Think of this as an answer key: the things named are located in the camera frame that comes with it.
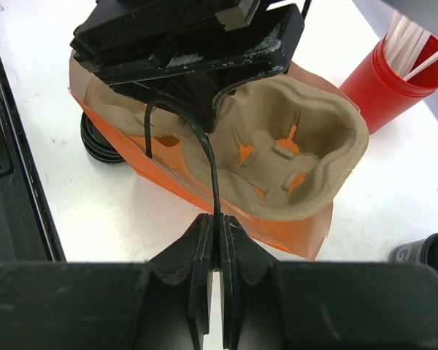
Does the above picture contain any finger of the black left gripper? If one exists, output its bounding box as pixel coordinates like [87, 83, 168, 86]
[71, 1, 304, 133]

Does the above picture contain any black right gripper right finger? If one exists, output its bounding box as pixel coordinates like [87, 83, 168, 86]
[218, 215, 438, 349]

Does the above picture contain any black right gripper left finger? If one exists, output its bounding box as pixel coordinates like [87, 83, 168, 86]
[0, 214, 213, 349]

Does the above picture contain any orange paper bag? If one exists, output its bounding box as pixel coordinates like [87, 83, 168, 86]
[69, 60, 369, 260]

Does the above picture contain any black paper coffee cup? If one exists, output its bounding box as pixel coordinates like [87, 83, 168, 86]
[388, 233, 438, 273]

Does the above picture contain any stack of black lids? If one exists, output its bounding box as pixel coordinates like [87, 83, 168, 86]
[80, 112, 125, 164]

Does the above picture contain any brown cardboard cup carrier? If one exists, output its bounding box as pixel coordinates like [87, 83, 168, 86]
[85, 74, 369, 221]

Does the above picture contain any red cylindrical straw holder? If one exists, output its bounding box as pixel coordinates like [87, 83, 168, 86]
[339, 39, 438, 134]

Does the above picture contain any white wrapped straw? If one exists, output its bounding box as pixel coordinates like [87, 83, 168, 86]
[404, 50, 438, 81]

